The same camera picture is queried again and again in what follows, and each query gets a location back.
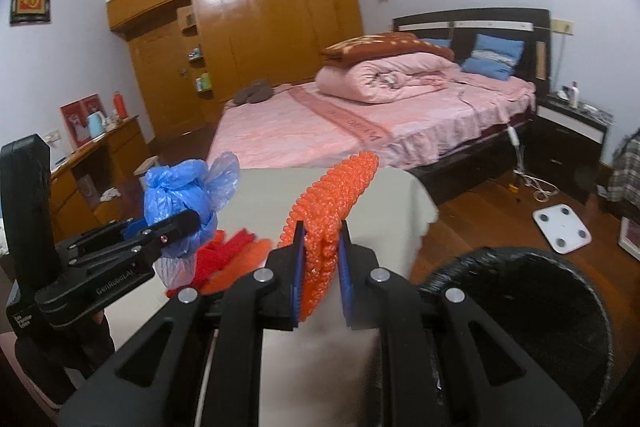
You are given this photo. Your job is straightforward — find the grey cloth item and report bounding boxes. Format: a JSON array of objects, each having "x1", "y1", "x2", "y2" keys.
[{"x1": 234, "y1": 79, "x2": 275, "y2": 104}]

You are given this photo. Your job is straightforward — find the red box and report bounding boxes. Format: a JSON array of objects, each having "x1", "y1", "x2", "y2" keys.
[{"x1": 60, "y1": 94, "x2": 103, "y2": 148}]

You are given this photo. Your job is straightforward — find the brown patterned pillow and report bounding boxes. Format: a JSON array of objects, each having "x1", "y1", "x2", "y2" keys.
[{"x1": 320, "y1": 32, "x2": 456, "y2": 68}]

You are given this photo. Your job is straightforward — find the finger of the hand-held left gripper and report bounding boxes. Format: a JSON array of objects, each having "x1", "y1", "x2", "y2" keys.
[
  {"x1": 69, "y1": 210, "x2": 202, "y2": 269},
  {"x1": 55, "y1": 218, "x2": 149, "y2": 254}
]

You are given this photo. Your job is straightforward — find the black trash bin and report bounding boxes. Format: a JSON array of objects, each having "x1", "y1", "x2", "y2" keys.
[{"x1": 412, "y1": 246, "x2": 616, "y2": 427}]

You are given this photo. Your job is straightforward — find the plaid clothes pile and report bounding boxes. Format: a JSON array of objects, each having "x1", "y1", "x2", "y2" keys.
[{"x1": 597, "y1": 137, "x2": 640, "y2": 212}]

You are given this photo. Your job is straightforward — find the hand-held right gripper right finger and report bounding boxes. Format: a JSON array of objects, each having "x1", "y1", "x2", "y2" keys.
[{"x1": 338, "y1": 221, "x2": 586, "y2": 427}]

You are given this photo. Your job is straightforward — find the large blue pillow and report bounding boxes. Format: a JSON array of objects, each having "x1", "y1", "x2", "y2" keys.
[{"x1": 460, "y1": 33, "x2": 525, "y2": 81}]

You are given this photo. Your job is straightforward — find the white handheld device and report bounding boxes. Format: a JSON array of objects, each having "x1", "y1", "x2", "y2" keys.
[{"x1": 507, "y1": 126, "x2": 527, "y2": 172}]

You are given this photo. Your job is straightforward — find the dark nightstand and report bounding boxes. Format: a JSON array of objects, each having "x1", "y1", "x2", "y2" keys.
[{"x1": 530, "y1": 93, "x2": 612, "y2": 202}]

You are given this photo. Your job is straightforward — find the wooden wardrobe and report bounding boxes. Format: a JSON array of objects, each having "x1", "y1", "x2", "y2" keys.
[{"x1": 106, "y1": 0, "x2": 365, "y2": 142}]

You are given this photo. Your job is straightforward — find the wooden desk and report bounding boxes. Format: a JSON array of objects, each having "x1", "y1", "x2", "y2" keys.
[{"x1": 47, "y1": 114, "x2": 151, "y2": 243}]

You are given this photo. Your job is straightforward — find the white bathroom scale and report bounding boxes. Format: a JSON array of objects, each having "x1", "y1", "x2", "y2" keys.
[{"x1": 532, "y1": 204, "x2": 592, "y2": 255}]

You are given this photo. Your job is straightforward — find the blue plastic bag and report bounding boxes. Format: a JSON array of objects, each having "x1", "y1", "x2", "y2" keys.
[{"x1": 144, "y1": 152, "x2": 242, "y2": 288}]

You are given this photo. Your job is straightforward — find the picture frame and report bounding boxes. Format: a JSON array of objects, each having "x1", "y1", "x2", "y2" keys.
[{"x1": 617, "y1": 217, "x2": 640, "y2": 253}]

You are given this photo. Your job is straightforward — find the bed with pink sheet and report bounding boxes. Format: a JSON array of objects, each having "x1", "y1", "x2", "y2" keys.
[{"x1": 206, "y1": 72, "x2": 538, "y2": 208}]

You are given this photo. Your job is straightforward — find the dark wooden headboard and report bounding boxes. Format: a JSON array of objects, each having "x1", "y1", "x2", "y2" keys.
[{"x1": 391, "y1": 8, "x2": 552, "y2": 82}]

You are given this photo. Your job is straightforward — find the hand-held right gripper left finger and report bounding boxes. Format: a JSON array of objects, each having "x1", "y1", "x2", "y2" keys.
[{"x1": 59, "y1": 221, "x2": 307, "y2": 427}]

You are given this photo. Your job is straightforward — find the red santa hats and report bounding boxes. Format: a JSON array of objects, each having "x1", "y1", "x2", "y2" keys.
[{"x1": 167, "y1": 229, "x2": 258, "y2": 299}]

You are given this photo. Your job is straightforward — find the pink folded quilt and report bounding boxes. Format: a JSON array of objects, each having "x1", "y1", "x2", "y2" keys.
[{"x1": 315, "y1": 54, "x2": 463, "y2": 104}]

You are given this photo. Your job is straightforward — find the beige tablecloth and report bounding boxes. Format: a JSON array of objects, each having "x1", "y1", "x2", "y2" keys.
[{"x1": 102, "y1": 167, "x2": 440, "y2": 427}]

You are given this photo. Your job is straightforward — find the orange foam net sleeve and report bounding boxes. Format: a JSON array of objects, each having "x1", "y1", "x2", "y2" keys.
[{"x1": 276, "y1": 153, "x2": 379, "y2": 323}]

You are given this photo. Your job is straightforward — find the light blue kettle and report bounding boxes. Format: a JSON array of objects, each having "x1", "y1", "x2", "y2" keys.
[{"x1": 86, "y1": 111, "x2": 108, "y2": 138}]

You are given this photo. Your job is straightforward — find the orange mesh piece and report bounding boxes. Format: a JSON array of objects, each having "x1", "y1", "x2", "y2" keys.
[{"x1": 200, "y1": 239, "x2": 275, "y2": 295}]

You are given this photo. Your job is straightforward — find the white cable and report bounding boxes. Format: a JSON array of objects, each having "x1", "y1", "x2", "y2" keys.
[{"x1": 510, "y1": 167, "x2": 561, "y2": 202}]

